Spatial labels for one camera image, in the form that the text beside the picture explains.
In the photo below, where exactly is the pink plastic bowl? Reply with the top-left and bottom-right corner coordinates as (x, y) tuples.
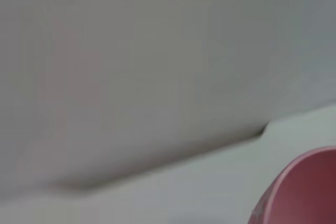
(248, 145), (336, 224)

